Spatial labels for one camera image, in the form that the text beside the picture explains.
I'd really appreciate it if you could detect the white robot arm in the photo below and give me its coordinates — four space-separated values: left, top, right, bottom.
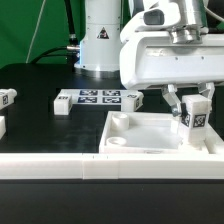
76 0 224 114

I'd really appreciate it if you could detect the white fiducial tag sheet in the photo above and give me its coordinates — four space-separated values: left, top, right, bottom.
58 89 139 105

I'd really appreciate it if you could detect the white square tabletop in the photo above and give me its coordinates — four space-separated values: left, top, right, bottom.
99 111 224 155

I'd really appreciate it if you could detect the black cable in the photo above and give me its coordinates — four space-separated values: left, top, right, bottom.
30 0 80 65

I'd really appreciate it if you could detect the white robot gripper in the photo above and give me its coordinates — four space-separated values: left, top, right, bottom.
119 2 224 117

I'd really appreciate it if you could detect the white thin cable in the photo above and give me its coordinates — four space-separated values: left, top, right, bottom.
25 0 48 64

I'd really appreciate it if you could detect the white L-shaped obstacle fence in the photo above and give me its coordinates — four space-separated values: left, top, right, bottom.
0 131 224 180

